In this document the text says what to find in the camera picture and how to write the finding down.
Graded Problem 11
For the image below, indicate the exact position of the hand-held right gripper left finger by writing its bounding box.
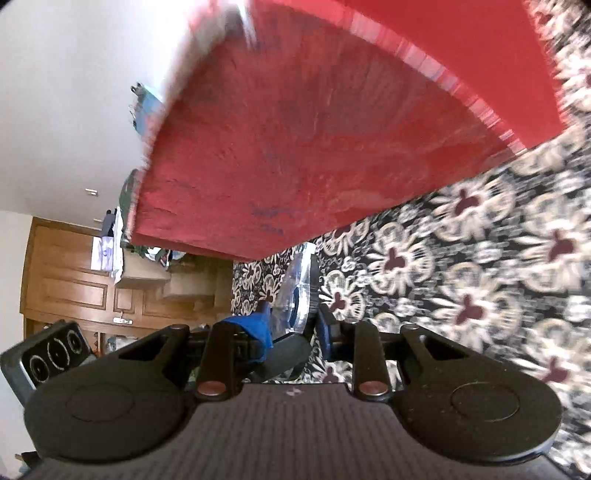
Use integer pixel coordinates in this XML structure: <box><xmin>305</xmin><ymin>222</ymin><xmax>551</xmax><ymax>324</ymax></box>
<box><xmin>117</xmin><ymin>308</ymin><xmax>274</xmax><ymax>401</ymax></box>

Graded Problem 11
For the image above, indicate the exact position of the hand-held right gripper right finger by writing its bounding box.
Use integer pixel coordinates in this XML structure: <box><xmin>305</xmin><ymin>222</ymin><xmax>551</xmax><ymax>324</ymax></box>
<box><xmin>315</xmin><ymin>305</ymin><xmax>468</xmax><ymax>402</ymax></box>

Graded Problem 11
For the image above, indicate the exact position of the shiny silver disc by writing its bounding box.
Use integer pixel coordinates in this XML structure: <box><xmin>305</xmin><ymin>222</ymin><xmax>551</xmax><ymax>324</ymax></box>
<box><xmin>263</xmin><ymin>242</ymin><xmax>320</xmax><ymax>383</ymax></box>

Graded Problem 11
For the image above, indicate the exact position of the red cardboard box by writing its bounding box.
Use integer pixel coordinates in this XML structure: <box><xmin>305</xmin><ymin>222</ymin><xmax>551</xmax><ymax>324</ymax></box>
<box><xmin>124</xmin><ymin>0</ymin><xmax>568</xmax><ymax>263</ymax></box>

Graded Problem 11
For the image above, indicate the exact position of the wooden cabinet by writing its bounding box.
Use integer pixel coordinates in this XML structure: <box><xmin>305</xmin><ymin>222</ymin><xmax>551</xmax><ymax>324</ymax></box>
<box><xmin>21</xmin><ymin>217</ymin><xmax>234</xmax><ymax>335</ymax></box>

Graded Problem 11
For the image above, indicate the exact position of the pile of white papers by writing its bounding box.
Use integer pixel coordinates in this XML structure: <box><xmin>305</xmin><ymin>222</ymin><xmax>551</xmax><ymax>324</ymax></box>
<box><xmin>91</xmin><ymin>207</ymin><xmax>125</xmax><ymax>280</ymax></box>

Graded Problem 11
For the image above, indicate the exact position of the dark green bag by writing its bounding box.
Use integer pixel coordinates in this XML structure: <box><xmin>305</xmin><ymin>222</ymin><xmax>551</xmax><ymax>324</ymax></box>
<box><xmin>117</xmin><ymin>169</ymin><xmax>141</xmax><ymax>220</ymax></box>

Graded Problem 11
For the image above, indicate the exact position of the blue box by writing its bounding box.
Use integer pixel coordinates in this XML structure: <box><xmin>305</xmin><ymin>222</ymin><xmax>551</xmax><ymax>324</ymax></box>
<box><xmin>130</xmin><ymin>82</ymin><xmax>165</xmax><ymax>139</ymax></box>

